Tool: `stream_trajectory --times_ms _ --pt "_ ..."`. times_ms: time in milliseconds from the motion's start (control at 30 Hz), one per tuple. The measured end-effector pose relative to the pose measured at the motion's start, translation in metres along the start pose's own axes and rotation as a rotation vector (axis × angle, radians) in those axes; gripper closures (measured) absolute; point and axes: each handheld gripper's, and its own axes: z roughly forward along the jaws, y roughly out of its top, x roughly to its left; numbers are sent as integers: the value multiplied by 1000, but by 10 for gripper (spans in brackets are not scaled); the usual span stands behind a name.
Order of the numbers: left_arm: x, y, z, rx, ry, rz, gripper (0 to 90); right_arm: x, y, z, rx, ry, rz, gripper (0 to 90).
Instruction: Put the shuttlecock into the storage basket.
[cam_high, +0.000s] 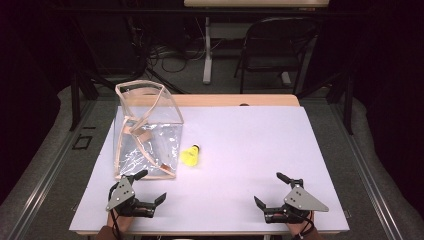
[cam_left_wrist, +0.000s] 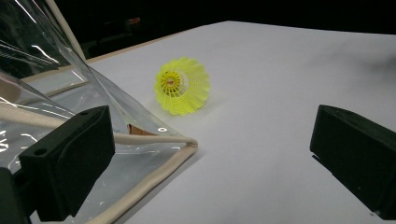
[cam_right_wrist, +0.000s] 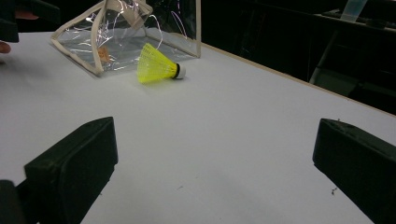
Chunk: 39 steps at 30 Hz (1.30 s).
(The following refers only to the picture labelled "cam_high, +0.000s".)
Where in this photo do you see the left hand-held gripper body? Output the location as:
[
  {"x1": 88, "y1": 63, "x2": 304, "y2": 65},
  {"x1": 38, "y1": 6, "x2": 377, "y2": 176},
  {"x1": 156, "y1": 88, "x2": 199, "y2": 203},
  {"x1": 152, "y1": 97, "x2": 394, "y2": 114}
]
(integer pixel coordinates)
[{"x1": 105, "y1": 176, "x2": 158, "y2": 219}]

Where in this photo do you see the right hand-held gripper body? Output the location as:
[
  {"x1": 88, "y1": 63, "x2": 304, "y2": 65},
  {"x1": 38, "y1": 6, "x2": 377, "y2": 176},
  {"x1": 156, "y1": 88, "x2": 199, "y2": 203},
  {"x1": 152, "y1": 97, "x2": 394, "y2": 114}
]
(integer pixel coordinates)
[{"x1": 264, "y1": 185, "x2": 330, "y2": 225}]

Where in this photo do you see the clear plastic tote bag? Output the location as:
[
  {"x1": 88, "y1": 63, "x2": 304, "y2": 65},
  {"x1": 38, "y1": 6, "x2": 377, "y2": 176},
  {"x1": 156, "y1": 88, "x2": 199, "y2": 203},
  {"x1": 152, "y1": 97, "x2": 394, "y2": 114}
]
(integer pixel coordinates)
[{"x1": 113, "y1": 79, "x2": 185, "y2": 181}]

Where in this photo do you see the yellow shuttlecock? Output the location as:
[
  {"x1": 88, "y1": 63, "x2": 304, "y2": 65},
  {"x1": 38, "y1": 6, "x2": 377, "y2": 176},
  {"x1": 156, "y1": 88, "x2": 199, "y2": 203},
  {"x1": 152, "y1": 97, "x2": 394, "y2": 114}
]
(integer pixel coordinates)
[{"x1": 179, "y1": 143, "x2": 201, "y2": 167}]

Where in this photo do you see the person's left hand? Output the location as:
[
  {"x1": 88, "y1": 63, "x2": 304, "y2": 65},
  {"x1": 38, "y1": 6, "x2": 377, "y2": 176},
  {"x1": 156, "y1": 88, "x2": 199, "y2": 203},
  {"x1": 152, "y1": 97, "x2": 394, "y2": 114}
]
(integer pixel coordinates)
[{"x1": 106, "y1": 213, "x2": 135, "y2": 233}]

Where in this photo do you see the person's right hand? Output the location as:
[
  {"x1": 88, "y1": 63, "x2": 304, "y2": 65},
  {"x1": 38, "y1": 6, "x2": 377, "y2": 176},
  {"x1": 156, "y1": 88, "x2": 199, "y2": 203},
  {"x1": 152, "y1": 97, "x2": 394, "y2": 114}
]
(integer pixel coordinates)
[{"x1": 285, "y1": 210, "x2": 315, "y2": 237}]

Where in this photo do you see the white table mat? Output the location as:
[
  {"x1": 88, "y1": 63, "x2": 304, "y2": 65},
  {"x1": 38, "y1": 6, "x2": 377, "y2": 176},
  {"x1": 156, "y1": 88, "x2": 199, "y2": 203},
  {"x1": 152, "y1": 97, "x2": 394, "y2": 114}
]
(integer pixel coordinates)
[{"x1": 68, "y1": 105, "x2": 350, "y2": 234}]

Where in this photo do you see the black metal stand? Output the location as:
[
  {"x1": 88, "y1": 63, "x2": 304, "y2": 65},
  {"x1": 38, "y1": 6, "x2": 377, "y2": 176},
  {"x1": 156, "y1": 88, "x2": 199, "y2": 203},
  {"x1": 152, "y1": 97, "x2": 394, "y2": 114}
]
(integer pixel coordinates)
[
  {"x1": 296, "y1": 71, "x2": 355, "y2": 136},
  {"x1": 68, "y1": 70, "x2": 116, "y2": 132}
]

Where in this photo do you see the wooden table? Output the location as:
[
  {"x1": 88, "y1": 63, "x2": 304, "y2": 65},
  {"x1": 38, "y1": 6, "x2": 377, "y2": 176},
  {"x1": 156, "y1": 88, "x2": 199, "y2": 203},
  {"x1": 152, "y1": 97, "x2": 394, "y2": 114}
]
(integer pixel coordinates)
[{"x1": 77, "y1": 93, "x2": 350, "y2": 236}]

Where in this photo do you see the black folding chair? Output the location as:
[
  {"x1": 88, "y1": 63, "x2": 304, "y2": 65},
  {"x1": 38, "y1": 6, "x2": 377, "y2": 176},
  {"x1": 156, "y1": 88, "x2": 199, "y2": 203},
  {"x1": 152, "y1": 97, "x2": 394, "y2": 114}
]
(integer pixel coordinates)
[{"x1": 233, "y1": 16, "x2": 320, "y2": 95}]

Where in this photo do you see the white desk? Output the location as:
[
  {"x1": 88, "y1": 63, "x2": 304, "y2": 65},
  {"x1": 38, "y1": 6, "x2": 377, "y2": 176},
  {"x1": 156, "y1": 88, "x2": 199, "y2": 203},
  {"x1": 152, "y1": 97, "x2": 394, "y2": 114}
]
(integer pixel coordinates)
[{"x1": 183, "y1": 0, "x2": 330, "y2": 85}]

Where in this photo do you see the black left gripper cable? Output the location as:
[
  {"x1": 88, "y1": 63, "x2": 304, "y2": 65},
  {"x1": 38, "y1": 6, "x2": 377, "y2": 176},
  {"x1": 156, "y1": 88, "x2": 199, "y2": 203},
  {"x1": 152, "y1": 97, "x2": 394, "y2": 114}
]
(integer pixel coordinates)
[{"x1": 108, "y1": 181, "x2": 122, "y2": 240}]

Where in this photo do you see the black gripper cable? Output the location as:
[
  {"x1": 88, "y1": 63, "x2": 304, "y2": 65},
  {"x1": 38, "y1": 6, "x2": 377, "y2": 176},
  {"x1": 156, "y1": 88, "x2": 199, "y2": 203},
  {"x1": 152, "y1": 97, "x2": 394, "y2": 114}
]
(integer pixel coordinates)
[
  {"x1": 291, "y1": 210, "x2": 316, "y2": 240},
  {"x1": 108, "y1": 181, "x2": 122, "y2": 240}
]

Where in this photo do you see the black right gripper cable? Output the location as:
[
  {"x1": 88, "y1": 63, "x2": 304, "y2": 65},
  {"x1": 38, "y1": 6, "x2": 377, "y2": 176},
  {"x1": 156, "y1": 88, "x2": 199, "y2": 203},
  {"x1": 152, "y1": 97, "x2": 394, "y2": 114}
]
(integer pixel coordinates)
[{"x1": 291, "y1": 210, "x2": 316, "y2": 240}]

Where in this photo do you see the metal floor rail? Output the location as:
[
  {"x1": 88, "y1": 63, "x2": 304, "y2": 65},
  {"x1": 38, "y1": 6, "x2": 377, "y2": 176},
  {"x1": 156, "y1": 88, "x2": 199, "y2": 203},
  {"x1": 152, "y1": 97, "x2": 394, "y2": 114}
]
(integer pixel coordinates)
[
  {"x1": 328, "y1": 99, "x2": 405, "y2": 240},
  {"x1": 5, "y1": 99, "x2": 98, "y2": 240}
]

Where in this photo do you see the tangle of floor cables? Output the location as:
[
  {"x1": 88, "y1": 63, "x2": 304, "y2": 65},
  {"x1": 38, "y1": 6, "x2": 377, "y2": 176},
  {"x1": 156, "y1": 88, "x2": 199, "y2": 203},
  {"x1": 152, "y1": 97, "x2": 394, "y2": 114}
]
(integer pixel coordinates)
[{"x1": 145, "y1": 39, "x2": 208, "y2": 75}]

